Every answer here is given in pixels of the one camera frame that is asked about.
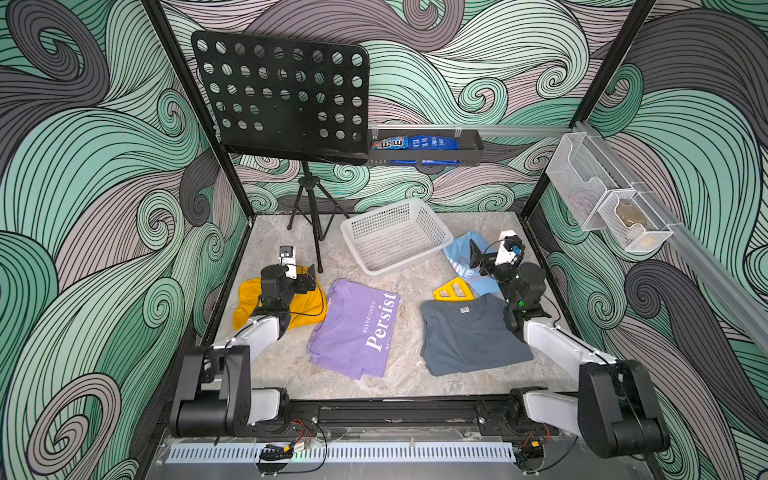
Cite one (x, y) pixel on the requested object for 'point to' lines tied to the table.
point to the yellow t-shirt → (307, 310)
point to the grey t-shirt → (470, 334)
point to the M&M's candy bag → (391, 143)
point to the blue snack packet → (433, 142)
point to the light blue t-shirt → (458, 253)
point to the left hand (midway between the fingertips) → (299, 260)
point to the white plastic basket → (396, 236)
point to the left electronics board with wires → (306, 452)
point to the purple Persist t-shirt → (354, 333)
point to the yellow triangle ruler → (456, 290)
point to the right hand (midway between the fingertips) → (495, 237)
